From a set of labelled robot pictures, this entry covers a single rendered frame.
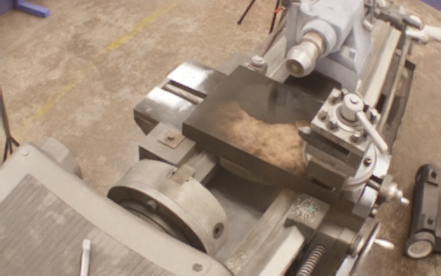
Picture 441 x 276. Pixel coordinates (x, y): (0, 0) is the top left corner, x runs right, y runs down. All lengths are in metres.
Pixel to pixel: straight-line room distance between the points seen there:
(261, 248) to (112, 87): 1.92
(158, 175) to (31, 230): 0.36
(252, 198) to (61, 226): 0.95
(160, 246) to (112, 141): 2.05
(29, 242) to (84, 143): 2.05
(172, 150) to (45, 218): 0.80
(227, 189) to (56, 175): 0.88
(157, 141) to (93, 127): 1.35
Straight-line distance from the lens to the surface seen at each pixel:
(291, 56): 1.48
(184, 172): 1.01
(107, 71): 3.22
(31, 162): 0.88
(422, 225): 2.45
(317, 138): 1.29
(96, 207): 0.79
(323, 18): 1.66
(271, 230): 1.41
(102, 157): 2.70
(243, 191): 1.63
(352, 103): 1.26
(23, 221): 0.79
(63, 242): 0.76
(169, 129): 1.56
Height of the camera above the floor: 1.96
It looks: 44 degrees down
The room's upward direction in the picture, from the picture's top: 6 degrees clockwise
